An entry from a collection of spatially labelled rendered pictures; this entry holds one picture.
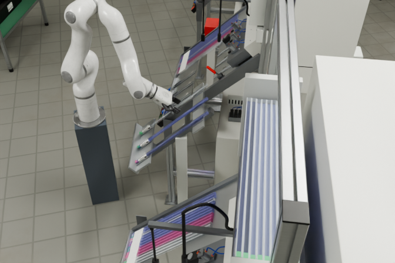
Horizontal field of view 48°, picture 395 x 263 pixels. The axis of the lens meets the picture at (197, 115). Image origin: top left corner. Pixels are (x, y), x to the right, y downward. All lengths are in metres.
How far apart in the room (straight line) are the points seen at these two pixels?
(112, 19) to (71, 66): 0.41
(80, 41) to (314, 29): 1.14
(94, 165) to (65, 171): 0.57
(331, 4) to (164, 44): 2.72
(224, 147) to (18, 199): 1.49
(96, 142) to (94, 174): 0.28
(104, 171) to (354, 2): 1.77
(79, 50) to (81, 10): 0.26
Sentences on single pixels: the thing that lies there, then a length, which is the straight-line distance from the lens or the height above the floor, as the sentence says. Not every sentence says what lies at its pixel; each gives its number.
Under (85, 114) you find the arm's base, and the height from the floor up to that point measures 0.78.
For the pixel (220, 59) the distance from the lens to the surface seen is 2.59.
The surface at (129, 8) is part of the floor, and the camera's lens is 5.33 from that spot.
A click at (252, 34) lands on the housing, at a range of 2.30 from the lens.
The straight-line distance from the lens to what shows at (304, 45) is 2.23.
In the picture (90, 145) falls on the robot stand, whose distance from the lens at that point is 2.74.
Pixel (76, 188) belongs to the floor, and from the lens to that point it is 3.27.
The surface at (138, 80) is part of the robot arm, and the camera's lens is 2.16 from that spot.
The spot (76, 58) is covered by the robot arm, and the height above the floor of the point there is 1.17.
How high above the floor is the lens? 2.44
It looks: 41 degrees down
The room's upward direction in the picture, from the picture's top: 1 degrees clockwise
